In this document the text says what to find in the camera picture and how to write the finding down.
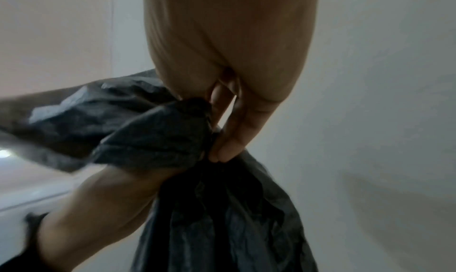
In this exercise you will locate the person's left hand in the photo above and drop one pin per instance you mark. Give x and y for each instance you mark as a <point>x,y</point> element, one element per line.
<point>99,209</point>

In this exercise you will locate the person's right hand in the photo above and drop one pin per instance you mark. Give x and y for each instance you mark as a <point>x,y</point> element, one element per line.
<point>231,40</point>

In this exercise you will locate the black garbage bag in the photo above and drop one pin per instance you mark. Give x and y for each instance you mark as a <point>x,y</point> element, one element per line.
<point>213,223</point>

